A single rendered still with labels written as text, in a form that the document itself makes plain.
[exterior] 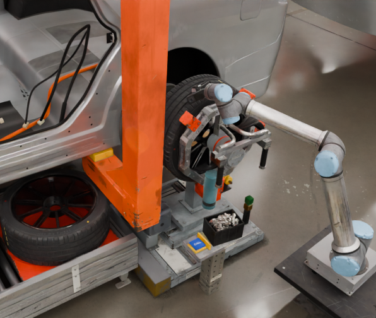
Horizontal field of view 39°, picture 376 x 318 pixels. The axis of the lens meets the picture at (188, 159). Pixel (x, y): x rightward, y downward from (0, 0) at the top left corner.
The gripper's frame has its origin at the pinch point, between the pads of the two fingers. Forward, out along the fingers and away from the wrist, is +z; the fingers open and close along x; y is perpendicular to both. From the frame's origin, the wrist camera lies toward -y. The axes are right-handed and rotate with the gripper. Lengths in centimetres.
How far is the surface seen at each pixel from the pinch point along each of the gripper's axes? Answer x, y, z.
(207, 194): -58, -23, 0
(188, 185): -63, -20, 39
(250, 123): -31.7, 17.3, -13.3
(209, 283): -106, -52, -2
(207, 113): -12.2, -2.0, -10.9
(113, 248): -53, -87, 9
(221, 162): -35.3, -14.3, -24.6
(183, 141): -19.0, -21.2, -5.3
